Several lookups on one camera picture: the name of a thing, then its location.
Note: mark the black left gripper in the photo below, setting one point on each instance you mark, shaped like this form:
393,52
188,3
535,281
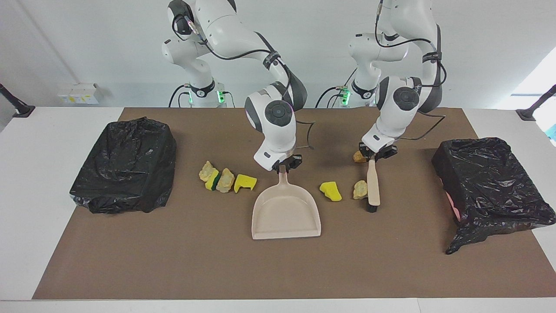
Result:
386,152

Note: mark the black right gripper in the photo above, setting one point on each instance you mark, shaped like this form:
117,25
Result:
294,159

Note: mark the brown oval sponge piece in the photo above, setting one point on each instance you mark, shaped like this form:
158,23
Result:
357,157

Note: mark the beige hand brush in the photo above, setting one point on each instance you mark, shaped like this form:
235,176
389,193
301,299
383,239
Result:
373,187

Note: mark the small pale beige sponge chunk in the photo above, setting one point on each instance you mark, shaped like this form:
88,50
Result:
360,190

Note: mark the notched yellow sponge piece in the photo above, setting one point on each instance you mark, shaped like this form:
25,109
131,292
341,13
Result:
244,181

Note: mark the beige plastic dustpan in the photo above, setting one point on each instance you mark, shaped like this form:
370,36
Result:
284,213

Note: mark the plain yellow sponge piece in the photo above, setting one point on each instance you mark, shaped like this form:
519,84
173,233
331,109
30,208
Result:
331,191

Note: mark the yellow and green sponge piece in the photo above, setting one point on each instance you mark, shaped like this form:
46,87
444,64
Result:
211,181

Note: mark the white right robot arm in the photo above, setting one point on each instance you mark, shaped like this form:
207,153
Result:
273,130

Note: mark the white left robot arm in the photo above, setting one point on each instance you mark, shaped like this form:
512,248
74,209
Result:
395,117

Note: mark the black-bagged bin with pink rim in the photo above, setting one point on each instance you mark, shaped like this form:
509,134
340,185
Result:
491,187

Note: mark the brown table mat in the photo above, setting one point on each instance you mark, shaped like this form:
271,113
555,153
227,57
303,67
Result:
260,269

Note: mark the teal object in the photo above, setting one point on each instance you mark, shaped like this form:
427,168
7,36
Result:
552,132

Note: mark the black camera stand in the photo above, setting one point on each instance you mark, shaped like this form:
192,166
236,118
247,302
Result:
21,109
527,114

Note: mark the white wall outlet box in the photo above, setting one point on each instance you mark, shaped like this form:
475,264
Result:
78,93

